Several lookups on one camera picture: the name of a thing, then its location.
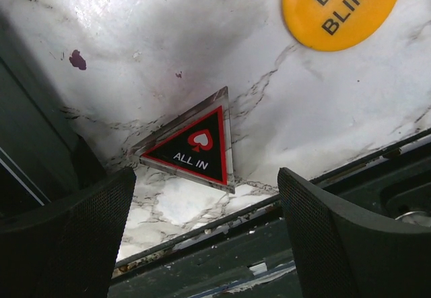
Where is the black foam-lined carrying case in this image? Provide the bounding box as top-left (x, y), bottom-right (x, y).
top-left (1, 16), bottom-right (106, 220)

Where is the yellow big blind button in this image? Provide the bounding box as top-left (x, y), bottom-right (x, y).
top-left (281, 0), bottom-right (397, 52)

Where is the black metal base rail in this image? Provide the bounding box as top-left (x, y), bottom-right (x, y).
top-left (108, 131), bottom-right (430, 297)

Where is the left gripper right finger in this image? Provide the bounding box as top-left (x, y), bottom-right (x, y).
top-left (277, 168), bottom-right (430, 297)

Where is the all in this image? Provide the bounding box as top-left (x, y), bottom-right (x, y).
top-left (128, 86), bottom-right (235, 193)

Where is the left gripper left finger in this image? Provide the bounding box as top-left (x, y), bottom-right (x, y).
top-left (1, 167), bottom-right (136, 297)

